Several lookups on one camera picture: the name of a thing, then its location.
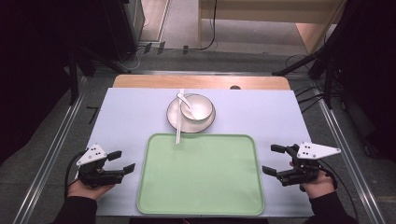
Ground light wooden desk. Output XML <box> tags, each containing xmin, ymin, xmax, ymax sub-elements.
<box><xmin>197</xmin><ymin>0</ymin><xmax>347</xmax><ymax>56</ymax></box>

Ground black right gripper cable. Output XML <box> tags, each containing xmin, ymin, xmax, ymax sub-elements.
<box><xmin>317</xmin><ymin>160</ymin><xmax>360</xmax><ymax>219</ymax></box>

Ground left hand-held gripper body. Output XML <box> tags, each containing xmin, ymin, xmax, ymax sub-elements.
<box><xmin>76</xmin><ymin>143</ymin><xmax>125</xmax><ymax>188</ymax></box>

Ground white plate with dark rim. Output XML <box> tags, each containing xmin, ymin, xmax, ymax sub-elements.
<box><xmin>165</xmin><ymin>94</ymin><xmax>217</xmax><ymax>134</ymax></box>

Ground pale blue table mat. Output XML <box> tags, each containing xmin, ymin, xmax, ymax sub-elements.
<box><xmin>76</xmin><ymin>87</ymin><xmax>315</xmax><ymax>218</ymax></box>

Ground green plastic tray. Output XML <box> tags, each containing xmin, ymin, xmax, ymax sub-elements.
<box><xmin>136</xmin><ymin>133</ymin><xmax>266</xmax><ymax>217</ymax></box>

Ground white floor cable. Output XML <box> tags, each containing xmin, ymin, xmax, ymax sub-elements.
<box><xmin>117</xmin><ymin>46</ymin><xmax>142</xmax><ymax>72</ymax></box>

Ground white ceramic spoon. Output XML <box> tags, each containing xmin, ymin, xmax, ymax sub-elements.
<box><xmin>176</xmin><ymin>91</ymin><xmax>199</xmax><ymax>121</ymax></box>

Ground black stand legs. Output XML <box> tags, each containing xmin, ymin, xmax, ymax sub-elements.
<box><xmin>272</xmin><ymin>18</ymin><xmax>347</xmax><ymax>110</ymax></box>

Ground black hanging cable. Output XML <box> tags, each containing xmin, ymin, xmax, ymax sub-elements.
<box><xmin>199</xmin><ymin>0</ymin><xmax>219</xmax><ymax>51</ymax></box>

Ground black floor cables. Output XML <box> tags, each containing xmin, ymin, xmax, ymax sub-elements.
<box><xmin>293</xmin><ymin>84</ymin><xmax>327</xmax><ymax>114</ymax></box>

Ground person's right hand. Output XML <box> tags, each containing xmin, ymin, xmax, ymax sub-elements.
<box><xmin>289</xmin><ymin>161</ymin><xmax>336</xmax><ymax>200</ymax></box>

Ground person's left hand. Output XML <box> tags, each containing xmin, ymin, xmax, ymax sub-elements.
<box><xmin>67</xmin><ymin>179</ymin><xmax>116</xmax><ymax>201</ymax></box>

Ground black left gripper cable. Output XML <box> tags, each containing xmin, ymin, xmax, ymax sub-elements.
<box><xmin>63</xmin><ymin>150</ymin><xmax>87</xmax><ymax>199</ymax></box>

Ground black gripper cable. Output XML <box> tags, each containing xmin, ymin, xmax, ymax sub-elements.
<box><xmin>63</xmin><ymin>150</ymin><xmax>87</xmax><ymax>199</ymax></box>
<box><xmin>317</xmin><ymin>160</ymin><xmax>360</xmax><ymax>219</ymax></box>

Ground metal floor rail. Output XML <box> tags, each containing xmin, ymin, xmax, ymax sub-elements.
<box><xmin>310</xmin><ymin>86</ymin><xmax>388</xmax><ymax>224</ymax></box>
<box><xmin>11</xmin><ymin>76</ymin><xmax>89</xmax><ymax>224</ymax></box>

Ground white bowl with dark rim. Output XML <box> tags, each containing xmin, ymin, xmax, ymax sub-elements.
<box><xmin>179</xmin><ymin>93</ymin><xmax>215</xmax><ymax>122</ymax></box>

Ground dark curtain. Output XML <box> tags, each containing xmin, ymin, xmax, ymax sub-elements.
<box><xmin>0</xmin><ymin>0</ymin><xmax>108</xmax><ymax>164</ymax></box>
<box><xmin>323</xmin><ymin>0</ymin><xmax>396</xmax><ymax>161</ymax></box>

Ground wooden table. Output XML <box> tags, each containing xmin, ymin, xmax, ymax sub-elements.
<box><xmin>112</xmin><ymin>74</ymin><xmax>291</xmax><ymax>91</ymax></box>

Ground white chopstick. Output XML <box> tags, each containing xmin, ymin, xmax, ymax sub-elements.
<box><xmin>175</xmin><ymin>88</ymin><xmax>183</xmax><ymax>146</ymax></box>
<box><xmin>177</xmin><ymin>88</ymin><xmax>186</xmax><ymax>145</ymax></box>

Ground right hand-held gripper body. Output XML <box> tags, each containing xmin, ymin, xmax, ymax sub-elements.
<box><xmin>276</xmin><ymin>141</ymin><xmax>342</xmax><ymax>188</ymax></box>

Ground black cabinet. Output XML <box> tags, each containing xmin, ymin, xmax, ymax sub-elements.
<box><xmin>101</xmin><ymin>0</ymin><xmax>146</xmax><ymax>63</ymax></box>

